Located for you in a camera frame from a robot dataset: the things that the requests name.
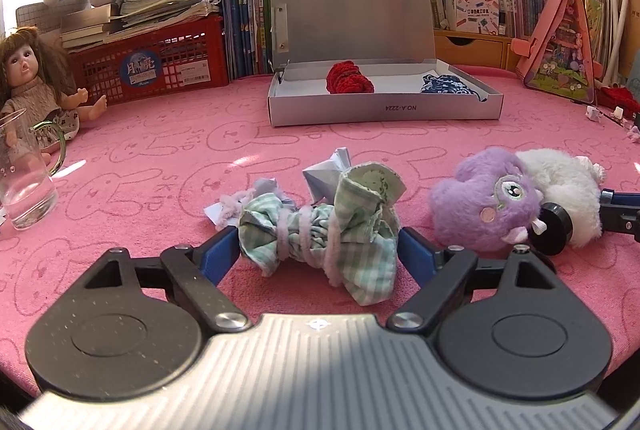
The red crocheted piece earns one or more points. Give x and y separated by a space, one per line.
350 78

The blue patterned cloth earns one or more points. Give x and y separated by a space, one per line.
447 85

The clear glass mug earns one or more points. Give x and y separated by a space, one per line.
25 202

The white paper scrap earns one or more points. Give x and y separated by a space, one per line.
212 211

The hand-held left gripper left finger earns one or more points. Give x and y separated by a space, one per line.
222 251

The grey grid board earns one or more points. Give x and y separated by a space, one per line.
35 18

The red knitted item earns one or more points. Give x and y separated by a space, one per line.
622 99

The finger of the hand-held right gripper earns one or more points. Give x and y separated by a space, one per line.
622 215

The white printed carton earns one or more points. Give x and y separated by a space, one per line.
472 13

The green checked cloth bundle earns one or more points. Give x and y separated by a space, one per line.
350 260

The white cardboard box with lid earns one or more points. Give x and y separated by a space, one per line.
350 10

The wooden drawer organizer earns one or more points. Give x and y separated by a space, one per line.
475 48

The small white clip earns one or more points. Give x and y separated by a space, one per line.
619 112
592 112

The black tape roll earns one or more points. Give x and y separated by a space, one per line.
552 225

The pink toy house case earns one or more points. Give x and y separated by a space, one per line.
560 50

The brown-haired doll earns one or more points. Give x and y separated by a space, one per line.
25 60

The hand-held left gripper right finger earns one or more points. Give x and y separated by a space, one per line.
416 251

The white plastic tube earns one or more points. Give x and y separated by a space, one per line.
620 10

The purple plush toy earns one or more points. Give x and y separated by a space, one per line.
470 205

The white fluffy plush toy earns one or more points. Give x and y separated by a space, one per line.
565 182

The pink rabbit-print cloth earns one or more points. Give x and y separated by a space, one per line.
150 160

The large red plastic basket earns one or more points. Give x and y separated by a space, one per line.
175 60

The row of blue books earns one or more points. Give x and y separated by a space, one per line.
245 10

